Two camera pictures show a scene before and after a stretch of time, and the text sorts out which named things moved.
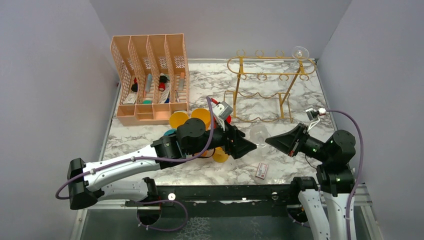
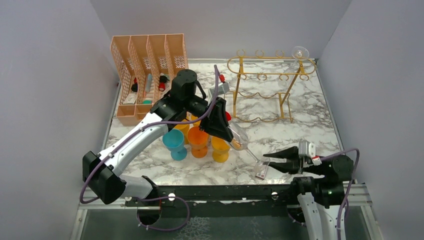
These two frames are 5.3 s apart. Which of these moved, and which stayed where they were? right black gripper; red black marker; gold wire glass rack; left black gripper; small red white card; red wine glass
Moved: left black gripper; right black gripper
Stayed: red wine glass; red black marker; gold wire glass rack; small red white card
